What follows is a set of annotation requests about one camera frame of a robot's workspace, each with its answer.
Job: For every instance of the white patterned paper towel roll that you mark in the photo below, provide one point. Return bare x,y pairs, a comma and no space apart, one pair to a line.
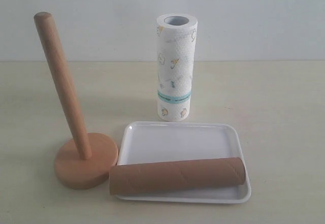
175,47

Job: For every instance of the brown cardboard tube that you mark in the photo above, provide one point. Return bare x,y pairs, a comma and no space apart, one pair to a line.
147,178

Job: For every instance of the wooden paper towel holder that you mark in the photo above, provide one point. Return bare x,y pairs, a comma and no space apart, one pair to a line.
84,161

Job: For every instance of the white rectangular tray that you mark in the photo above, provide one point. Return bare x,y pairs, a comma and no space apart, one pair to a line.
149,142

